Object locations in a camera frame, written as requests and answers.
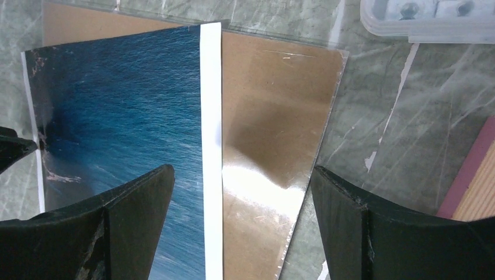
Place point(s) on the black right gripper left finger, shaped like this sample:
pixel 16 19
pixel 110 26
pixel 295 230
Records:
pixel 112 235

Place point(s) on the pink wooden picture frame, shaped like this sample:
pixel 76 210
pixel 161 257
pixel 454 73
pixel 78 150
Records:
pixel 471 195

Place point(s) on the sea and cloud photo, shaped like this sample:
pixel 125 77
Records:
pixel 107 111

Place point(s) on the brown backing board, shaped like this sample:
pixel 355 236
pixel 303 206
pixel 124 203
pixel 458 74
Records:
pixel 240 118

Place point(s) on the clear plastic organizer box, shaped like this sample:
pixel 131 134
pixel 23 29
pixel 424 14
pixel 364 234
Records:
pixel 423 21

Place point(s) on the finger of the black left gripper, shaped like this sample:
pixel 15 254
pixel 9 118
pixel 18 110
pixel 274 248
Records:
pixel 14 148

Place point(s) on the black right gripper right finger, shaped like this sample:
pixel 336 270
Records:
pixel 365 236

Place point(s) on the clear acrylic sheet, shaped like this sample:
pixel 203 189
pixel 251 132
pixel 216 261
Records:
pixel 301 40

